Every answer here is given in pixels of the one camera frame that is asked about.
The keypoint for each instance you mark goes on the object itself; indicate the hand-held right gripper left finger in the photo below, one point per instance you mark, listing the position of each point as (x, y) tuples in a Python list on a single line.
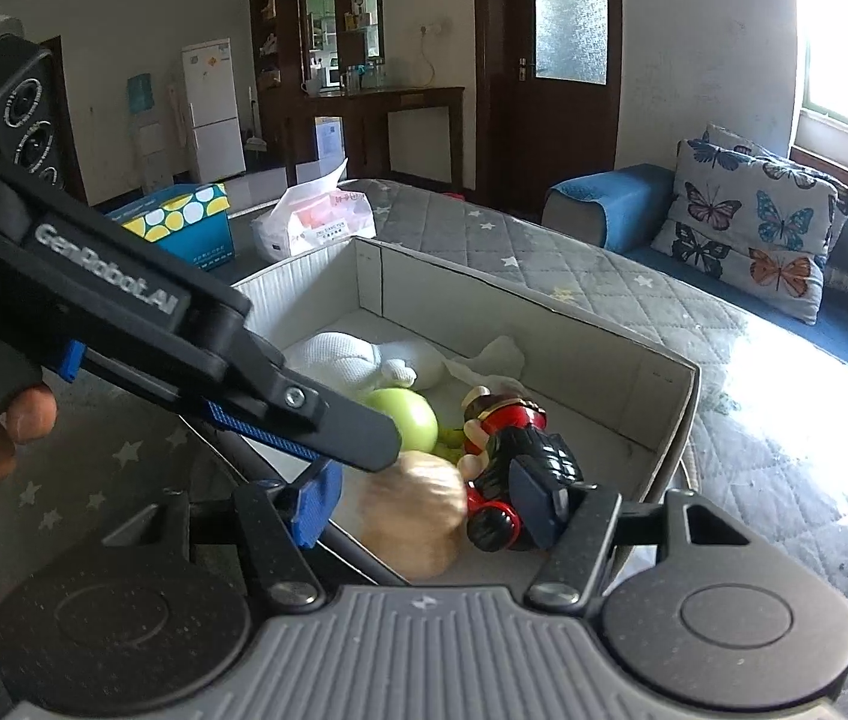
[(319, 502)]

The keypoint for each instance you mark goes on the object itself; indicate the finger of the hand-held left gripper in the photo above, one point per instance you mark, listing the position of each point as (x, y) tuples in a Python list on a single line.
[(259, 431), (341, 427)]

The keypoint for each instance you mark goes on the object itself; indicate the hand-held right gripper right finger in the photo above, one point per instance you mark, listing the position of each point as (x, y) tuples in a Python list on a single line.
[(536, 502)]

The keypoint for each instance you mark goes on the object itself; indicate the white plush toy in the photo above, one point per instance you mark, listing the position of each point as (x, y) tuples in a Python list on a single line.
[(341, 360)]

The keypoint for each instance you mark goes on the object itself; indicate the green alien toy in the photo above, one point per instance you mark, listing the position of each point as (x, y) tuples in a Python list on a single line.
[(413, 412)]

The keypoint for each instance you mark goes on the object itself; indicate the black and red doll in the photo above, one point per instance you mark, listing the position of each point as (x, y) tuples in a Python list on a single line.
[(514, 427)]

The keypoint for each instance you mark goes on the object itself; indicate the yellow knobbly toy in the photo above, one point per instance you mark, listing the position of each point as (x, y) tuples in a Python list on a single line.
[(413, 517)]

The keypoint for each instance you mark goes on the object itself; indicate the grey cardboard box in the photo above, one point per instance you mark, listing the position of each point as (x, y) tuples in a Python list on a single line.
[(514, 315)]

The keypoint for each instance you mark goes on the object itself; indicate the blue yellow-dotted box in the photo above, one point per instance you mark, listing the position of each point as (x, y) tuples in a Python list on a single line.
[(184, 229)]

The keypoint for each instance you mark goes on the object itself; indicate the white water dispenser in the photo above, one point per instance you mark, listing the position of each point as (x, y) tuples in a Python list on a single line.
[(146, 142)]

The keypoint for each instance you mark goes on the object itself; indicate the white refrigerator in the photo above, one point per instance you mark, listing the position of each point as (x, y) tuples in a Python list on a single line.
[(212, 112)]

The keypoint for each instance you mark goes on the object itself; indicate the pink tissue pack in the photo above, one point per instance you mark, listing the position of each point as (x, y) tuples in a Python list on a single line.
[(319, 225)]

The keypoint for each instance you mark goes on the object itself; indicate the white framed board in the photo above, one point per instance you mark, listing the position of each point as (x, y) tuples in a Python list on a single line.
[(329, 139)]

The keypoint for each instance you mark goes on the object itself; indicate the dark wooden display cabinet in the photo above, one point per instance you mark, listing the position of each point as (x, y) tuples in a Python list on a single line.
[(278, 30)]

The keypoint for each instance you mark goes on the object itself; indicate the blue sofa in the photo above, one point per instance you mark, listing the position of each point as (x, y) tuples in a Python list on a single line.
[(611, 202)]

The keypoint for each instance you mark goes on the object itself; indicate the butterfly print pillow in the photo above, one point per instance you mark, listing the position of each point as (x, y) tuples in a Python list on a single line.
[(814, 172), (739, 247)]

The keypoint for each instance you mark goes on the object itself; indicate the dark wooden console table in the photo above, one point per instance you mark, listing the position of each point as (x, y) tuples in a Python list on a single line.
[(394, 101)]

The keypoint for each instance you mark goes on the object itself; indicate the dark wooden glass door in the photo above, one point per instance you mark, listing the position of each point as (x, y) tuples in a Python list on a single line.
[(499, 52)]

